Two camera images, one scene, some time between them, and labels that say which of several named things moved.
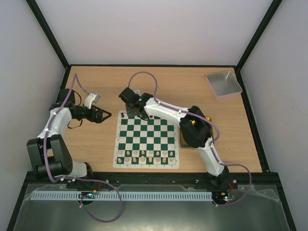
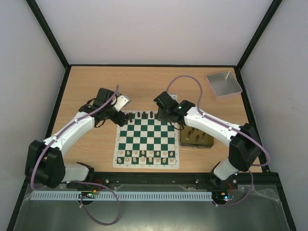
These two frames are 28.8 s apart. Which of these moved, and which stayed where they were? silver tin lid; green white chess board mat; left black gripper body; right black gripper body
Moved: right black gripper body; left black gripper body
Stayed: green white chess board mat; silver tin lid
